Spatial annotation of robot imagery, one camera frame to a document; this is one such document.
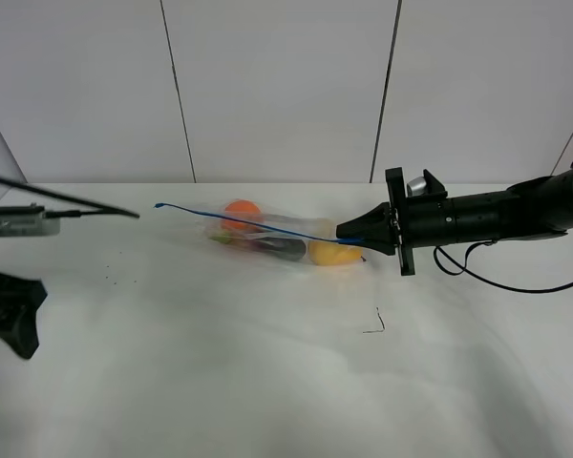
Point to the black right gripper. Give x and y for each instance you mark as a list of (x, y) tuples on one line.
[(410, 219)]

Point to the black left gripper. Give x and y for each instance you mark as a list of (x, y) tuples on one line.
[(19, 301)]

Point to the clear zip bag blue zipper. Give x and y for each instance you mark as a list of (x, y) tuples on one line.
[(273, 225)]

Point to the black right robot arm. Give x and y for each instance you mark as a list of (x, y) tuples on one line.
[(540, 208)]

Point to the yellow toy pear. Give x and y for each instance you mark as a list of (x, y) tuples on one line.
[(325, 253)]

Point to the purple toy eggplant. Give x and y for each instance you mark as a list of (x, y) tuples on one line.
[(280, 248)]

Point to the orange toy fruit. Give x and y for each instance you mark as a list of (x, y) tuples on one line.
[(240, 212)]

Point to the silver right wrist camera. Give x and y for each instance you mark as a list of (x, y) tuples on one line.
[(417, 187)]

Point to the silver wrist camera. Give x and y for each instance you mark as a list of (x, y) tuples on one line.
[(417, 187), (26, 222)]

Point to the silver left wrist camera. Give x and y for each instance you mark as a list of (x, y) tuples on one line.
[(26, 222)]

